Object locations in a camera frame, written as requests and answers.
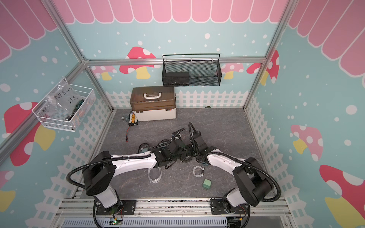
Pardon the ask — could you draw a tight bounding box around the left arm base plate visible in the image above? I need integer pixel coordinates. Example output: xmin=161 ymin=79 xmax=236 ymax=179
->
xmin=96 ymin=200 xmax=137 ymax=216

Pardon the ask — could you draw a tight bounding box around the green charger cube lower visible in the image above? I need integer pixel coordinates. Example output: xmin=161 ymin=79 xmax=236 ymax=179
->
xmin=202 ymin=179 xmax=212 ymax=190

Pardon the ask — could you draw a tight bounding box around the green handled tool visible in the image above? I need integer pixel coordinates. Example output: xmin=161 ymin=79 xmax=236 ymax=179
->
xmin=65 ymin=99 xmax=84 ymax=122

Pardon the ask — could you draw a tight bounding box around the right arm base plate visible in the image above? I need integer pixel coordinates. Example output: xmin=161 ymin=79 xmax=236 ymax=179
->
xmin=209 ymin=198 xmax=251 ymax=215

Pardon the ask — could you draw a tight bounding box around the clear labelled plastic bag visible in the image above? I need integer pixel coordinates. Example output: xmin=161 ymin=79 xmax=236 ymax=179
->
xmin=42 ymin=80 xmax=81 ymax=120

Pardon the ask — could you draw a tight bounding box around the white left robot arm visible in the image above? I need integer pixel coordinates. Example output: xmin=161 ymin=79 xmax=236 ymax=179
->
xmin=66 ymin=137 xmax=191 ymax=209

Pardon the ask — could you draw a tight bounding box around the black yellow charger board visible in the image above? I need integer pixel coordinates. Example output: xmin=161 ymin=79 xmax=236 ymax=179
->
xmin=128 ymin=112 xmax=138 ymax=126

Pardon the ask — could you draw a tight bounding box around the white wire wall basket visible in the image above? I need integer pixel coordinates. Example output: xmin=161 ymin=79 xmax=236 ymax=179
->
xmin=32 ymin=78 xmax=96 ymax=132

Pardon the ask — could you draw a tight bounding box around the black wire mesh basket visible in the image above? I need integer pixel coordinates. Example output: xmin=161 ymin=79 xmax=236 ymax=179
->
xmin=162 ymin=53 xmax=222 ymax=87

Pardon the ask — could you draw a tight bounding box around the brown lid storage box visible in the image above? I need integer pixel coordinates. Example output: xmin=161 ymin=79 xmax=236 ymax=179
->
xmin=130 ymin=86 xmax=177 ymax=122

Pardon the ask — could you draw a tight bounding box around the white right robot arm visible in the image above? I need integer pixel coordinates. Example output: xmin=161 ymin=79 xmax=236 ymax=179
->
xmin=190 ymin=132 xmax=281 ymax=209

